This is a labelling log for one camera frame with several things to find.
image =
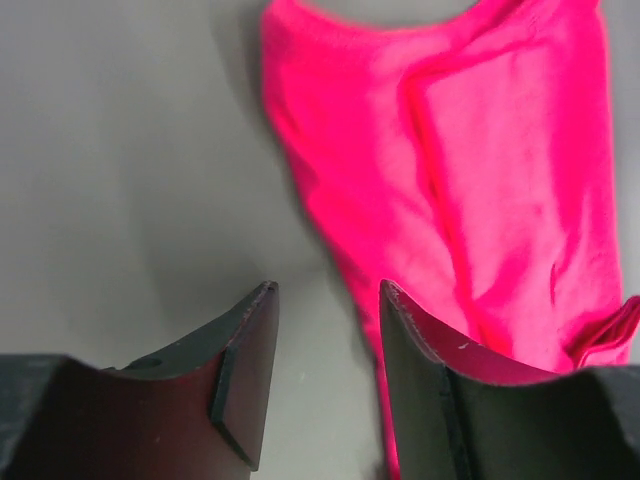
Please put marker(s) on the pink t-shirt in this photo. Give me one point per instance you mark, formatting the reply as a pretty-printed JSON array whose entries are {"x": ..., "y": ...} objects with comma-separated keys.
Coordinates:
[{"x": 470, "y": 163}]

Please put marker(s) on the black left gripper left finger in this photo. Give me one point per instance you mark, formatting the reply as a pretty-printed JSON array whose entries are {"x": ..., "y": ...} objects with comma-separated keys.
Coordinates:
[{"x": 195, "y": 409}]

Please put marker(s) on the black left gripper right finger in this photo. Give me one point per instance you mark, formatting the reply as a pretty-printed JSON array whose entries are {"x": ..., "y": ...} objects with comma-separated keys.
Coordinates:
[{"x": 463, "y": 411}]

